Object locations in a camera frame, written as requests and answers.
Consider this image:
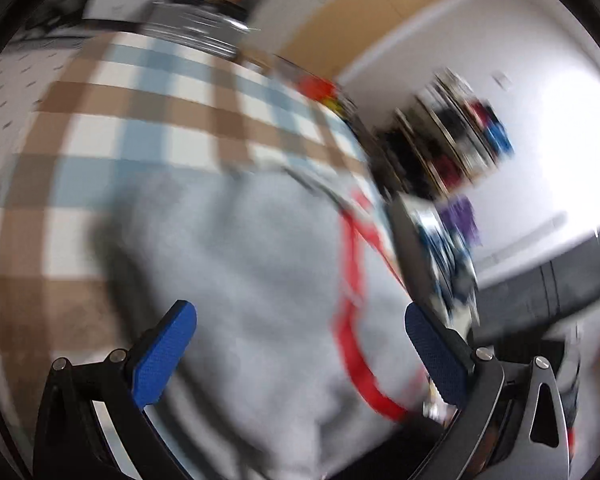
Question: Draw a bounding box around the blue plaid shirt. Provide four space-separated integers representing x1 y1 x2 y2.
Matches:
412 207 481 321

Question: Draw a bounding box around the orange bag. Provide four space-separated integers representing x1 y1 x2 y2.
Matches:
300 76 337 103

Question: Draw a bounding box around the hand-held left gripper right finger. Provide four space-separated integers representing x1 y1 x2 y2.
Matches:
405 304 573 480

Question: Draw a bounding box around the white drawer cabinet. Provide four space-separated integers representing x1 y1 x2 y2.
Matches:
252 0 341 56

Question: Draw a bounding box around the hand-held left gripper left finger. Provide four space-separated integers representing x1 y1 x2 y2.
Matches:
32 300 198 480

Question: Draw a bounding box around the wooden shoe rack with shoes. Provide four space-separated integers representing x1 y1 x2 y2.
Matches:
380 70 512 196

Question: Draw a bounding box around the purple bag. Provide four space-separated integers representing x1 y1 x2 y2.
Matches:
437 197 482 248

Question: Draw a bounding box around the wooden door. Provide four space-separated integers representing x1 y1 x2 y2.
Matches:
270 0 486 81

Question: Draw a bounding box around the dark window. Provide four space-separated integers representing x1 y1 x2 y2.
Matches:
472 237 600 346

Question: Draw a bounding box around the grey hoodie with red print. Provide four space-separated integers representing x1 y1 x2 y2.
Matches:
92 167 461 480

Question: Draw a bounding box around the checkered floor mat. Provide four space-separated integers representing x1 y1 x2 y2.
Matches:
0 32 376 361

